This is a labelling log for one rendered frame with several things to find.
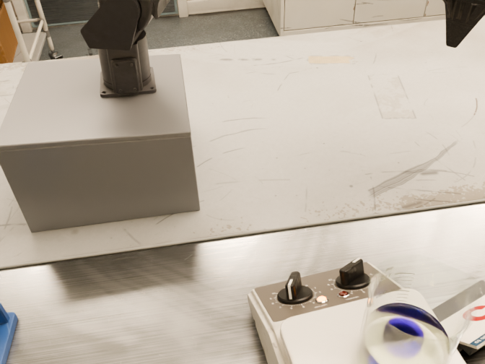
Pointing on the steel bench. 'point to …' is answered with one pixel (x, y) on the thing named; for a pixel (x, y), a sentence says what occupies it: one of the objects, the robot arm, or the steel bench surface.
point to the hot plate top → (328, 335)
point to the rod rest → (6, 332)
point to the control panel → (282, 312)
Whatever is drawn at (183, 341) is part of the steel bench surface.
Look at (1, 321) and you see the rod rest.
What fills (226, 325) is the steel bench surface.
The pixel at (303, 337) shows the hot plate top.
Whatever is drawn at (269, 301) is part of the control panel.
